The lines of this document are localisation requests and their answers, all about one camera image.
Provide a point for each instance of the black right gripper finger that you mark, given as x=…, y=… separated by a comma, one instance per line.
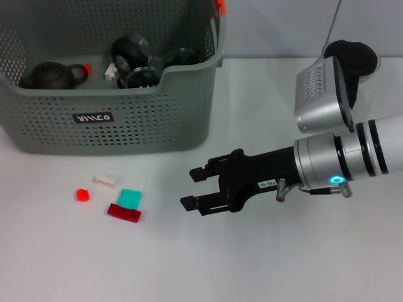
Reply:
x=190, y=203
x=197, y=174

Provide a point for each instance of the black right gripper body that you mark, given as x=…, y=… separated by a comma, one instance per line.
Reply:
x=264, y=171

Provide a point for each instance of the glass teacup with black base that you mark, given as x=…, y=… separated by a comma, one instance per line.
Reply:
x=127, y=52
x=182, y=58
x=140, y=78

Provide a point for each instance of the white building brick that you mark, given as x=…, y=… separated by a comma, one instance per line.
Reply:
x=105, y=181
x=110, y=71

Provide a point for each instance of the small red brick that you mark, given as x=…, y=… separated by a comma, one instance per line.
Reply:
x=87, y=67
x=82, y=195

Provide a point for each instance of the grey-green perforated storage bin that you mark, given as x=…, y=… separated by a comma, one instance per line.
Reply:
x=126, y=126

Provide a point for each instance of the teal building brick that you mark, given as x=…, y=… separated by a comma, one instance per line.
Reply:
x=129, y=199

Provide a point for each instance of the dark red brick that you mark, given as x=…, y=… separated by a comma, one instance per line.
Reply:
x=123, y=214

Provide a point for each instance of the dark clay teapot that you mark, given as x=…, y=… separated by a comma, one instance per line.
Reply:
x=50, y=77

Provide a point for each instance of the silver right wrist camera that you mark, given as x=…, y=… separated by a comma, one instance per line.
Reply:
x=318, y=107

